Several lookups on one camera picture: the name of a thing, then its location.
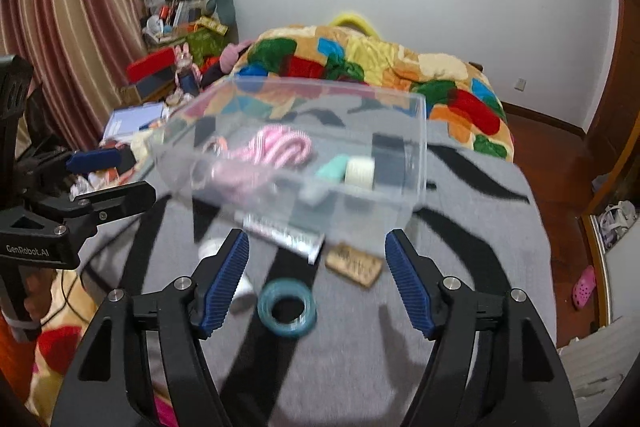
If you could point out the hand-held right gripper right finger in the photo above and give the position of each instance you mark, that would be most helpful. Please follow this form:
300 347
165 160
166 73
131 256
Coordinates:
407 282

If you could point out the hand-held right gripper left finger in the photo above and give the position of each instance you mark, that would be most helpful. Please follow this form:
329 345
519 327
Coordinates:
224 287

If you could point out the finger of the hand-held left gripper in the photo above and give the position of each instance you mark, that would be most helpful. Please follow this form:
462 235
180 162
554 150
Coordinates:
120 199
97 159

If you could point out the teal tape roll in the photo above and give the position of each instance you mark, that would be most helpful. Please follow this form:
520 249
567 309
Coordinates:
270 307

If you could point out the clear plastic storage box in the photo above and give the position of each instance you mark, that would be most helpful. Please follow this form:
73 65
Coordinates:
360 207

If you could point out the small white bottle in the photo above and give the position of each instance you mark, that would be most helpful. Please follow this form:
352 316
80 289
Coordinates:
210 251

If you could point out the blue white box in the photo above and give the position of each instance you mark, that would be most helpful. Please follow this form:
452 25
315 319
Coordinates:
132 119

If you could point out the wooden tag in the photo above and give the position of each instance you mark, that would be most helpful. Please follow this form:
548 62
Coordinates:
355 266

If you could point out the grey black striped blanket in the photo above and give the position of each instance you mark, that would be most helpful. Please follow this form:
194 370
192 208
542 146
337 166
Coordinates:
480 257

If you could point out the grey squeeze tube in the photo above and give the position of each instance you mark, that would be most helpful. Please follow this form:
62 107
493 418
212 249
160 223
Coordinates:
285 237

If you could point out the red box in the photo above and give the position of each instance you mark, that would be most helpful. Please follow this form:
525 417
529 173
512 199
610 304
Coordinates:
150 64

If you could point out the white tape roll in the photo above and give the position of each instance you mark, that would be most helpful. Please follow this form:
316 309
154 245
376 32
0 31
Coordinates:
361 172

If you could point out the bottle with pink bunny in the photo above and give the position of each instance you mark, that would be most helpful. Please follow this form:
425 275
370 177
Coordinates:
186 74

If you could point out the black rectangular block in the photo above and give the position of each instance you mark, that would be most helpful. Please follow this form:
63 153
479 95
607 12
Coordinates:
387 157

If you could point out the mint green eraser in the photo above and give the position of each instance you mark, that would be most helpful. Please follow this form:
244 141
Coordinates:
332 168

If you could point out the red striped curtain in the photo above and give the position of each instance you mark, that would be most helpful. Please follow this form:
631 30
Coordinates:
75 17

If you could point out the green box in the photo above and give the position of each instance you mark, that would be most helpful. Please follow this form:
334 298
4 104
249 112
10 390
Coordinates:
200 39

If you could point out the red cream patterned blanket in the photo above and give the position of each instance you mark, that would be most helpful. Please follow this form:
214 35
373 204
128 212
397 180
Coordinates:
55 347

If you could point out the pink plush toy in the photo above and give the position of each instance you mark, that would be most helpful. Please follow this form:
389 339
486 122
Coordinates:
235 54

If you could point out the pink clog slipper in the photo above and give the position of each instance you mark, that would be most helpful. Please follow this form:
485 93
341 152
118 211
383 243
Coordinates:
584 289

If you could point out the colourful patchwork quilt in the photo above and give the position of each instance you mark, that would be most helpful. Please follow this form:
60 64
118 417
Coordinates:
390 72

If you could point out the white ribbed panel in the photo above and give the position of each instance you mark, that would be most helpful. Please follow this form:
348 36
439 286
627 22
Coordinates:
605 367

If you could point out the white shoes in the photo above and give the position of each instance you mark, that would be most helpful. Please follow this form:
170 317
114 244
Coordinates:
617 219

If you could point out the yellow curved object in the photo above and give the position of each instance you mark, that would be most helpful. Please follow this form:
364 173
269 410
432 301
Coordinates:
357 19

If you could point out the wooden wardrobe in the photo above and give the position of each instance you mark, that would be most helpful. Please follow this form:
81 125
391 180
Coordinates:
617 97

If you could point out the wall socket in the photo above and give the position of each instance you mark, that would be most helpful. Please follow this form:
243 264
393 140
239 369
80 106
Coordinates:
521 84

